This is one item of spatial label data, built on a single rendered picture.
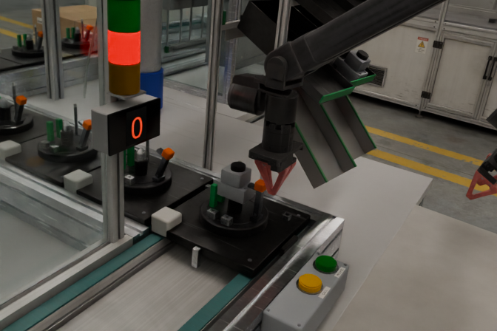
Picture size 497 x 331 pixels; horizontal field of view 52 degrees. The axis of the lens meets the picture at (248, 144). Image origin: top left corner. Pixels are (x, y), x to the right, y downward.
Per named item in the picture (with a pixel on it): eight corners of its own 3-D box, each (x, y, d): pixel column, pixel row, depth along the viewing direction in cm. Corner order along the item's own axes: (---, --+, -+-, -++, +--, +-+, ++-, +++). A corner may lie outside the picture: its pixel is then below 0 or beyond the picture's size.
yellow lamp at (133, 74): (146, 91, 85) (146, 62, 83) (124, 97, 81) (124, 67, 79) (124, 84, 87) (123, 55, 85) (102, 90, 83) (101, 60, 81)
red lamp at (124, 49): (146, 61, 83) (146, 31, 81) (124, 66, 79) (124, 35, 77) (123, 55, 85) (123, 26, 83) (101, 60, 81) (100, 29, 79)
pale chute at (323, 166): (344, 173, 126) (357, 165, 123) (313, 189, 117) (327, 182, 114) (290, 75, 130) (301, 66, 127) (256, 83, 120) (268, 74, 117)
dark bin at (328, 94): (350, 94, 119) (367, 69, 114) (318, 105, 110) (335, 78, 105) (271, 23, 129) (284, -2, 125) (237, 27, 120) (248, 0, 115)
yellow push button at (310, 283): (324, 288, 90) (325, 278, 89) (314, 300, 87) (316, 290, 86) (303, 278, 92) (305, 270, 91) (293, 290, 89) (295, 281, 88)
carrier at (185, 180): (213, 185, 122) (216, 137, 117) (144, 228, 102) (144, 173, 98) (137, 157, 133) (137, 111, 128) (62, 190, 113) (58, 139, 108)
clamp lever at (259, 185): (263, 214, 102) (268, 181, 99) (258, 219, 100) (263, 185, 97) (248, 207, 104) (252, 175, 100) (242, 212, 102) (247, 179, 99)
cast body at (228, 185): (254, 196, 103) (257, 165, 101) (242, 205, 100) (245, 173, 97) (220, 183, 107) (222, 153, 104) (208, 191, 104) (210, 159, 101)
